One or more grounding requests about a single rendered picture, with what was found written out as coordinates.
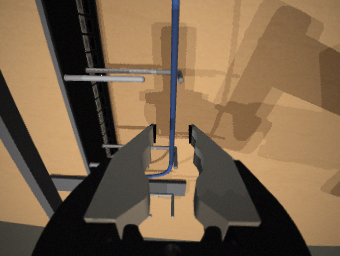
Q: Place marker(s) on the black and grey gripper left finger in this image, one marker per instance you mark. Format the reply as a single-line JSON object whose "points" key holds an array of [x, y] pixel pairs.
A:
{"points": [[114, 194]]}

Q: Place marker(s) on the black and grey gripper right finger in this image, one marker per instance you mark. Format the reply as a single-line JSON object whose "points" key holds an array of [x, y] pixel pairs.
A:
{"points": [[229, 196]]}

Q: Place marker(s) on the blue network cable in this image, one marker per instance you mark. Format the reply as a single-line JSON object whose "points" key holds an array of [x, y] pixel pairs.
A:
{"points": [[173, 87]]}

